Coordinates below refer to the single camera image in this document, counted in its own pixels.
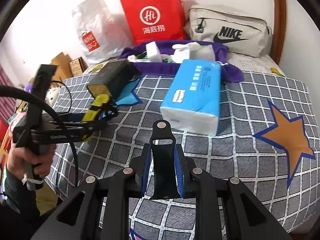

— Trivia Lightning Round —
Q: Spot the dark green tea tin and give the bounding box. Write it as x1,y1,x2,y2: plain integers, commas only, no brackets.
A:
87,59,138,100

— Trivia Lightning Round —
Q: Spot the red paper shopping bag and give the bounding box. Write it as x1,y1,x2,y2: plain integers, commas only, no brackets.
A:
120,0,186,45

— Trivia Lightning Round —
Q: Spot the person's left hand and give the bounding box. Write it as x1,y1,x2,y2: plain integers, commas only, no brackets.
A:
6,144,56,180

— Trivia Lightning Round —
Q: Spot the brown wooden door frame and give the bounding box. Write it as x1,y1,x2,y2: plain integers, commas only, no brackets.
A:
270,0,287,64

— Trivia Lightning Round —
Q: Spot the beige Nike bag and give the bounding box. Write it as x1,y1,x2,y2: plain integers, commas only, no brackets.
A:
188,5,272,57

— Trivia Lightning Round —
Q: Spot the wooden furniture piece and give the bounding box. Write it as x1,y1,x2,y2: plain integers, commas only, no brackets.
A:
28,51,74,86

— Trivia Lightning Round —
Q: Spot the white Miniso plastic bag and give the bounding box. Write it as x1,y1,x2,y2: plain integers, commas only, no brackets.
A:
72,0,132,65

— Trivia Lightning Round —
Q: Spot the black cable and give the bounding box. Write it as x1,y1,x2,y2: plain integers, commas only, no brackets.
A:
0,80,79,188

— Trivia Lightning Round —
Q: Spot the green sachet packet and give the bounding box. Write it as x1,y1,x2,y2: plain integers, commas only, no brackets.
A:
135,51,150,62

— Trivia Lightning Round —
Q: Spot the newspaper print sheet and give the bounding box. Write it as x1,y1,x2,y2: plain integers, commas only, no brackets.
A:
83,53,285,76

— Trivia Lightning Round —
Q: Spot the purple towel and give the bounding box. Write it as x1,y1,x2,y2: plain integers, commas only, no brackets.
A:
119,40,244,83

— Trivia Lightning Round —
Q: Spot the white sock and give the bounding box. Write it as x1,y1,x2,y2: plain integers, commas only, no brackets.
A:
171,42,201,63

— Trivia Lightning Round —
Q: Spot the blue tissue pack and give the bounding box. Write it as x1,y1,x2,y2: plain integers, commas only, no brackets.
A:
160,60,221,136

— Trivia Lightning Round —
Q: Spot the white plush toy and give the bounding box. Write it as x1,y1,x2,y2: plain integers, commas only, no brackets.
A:
44,87,61,108

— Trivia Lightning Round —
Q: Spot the white mesh drawstring pouch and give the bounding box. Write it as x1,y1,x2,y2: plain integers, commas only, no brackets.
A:
195,45,228,66

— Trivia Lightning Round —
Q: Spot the small patterned cardboard box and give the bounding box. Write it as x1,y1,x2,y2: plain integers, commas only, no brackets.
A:
69,57,88,77

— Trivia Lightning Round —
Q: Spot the purple plush toy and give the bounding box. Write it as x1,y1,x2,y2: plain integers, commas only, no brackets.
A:
24,83,34,93

